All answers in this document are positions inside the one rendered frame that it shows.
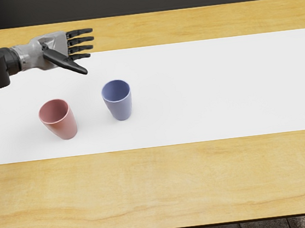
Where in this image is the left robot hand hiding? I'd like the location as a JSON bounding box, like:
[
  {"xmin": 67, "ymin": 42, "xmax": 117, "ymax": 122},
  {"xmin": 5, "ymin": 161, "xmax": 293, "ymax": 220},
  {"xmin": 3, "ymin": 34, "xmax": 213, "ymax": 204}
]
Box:
[{"xmin": 10, "ymin": 27, "xmax": 99, "ymax": 83}]

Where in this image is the blue cup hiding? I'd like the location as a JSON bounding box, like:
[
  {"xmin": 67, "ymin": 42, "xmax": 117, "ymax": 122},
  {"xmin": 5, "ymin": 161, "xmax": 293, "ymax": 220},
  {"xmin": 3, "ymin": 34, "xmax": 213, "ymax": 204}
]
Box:
[{"xmin": 99, "ymin": 78, "xmax": 135, "ymax": 123}]

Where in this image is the pink cup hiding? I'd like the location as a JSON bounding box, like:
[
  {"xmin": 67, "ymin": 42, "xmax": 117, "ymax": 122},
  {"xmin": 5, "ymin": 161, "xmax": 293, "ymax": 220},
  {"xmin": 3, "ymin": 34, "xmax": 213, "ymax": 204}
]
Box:
[{"xmin": 37, "ymin": 97, "xmax": 79, "ymax": 144}]

